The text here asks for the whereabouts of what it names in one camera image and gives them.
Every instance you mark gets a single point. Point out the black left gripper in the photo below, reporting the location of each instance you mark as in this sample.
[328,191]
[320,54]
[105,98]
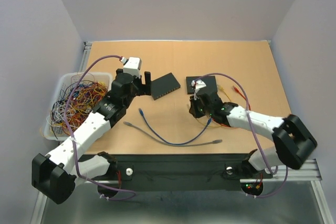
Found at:
[144,89]

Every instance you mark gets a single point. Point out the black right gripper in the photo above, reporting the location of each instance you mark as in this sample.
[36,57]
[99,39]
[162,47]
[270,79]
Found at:
[192,108]

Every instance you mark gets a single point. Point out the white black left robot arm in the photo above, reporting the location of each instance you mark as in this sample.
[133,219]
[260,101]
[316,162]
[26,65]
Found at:
[57,173]

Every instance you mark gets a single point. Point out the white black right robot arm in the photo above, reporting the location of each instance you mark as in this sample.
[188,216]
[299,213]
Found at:
[293,143]

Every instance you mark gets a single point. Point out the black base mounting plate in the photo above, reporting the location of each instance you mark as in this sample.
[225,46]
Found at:
[182,172]

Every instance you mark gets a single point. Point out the white plastic basket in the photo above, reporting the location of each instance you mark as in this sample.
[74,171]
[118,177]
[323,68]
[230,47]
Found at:
[73,100]

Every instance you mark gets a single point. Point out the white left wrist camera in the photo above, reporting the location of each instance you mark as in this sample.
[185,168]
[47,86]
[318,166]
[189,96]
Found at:
[132,66]

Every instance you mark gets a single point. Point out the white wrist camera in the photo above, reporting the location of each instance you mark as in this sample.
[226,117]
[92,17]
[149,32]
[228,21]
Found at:
[132,66]
[197,85]

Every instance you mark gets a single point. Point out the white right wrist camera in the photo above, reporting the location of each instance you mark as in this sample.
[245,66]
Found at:
[197,85]

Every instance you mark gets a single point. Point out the aluminium frame rail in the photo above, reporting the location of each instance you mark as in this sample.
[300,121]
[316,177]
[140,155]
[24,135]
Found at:
[308,172]

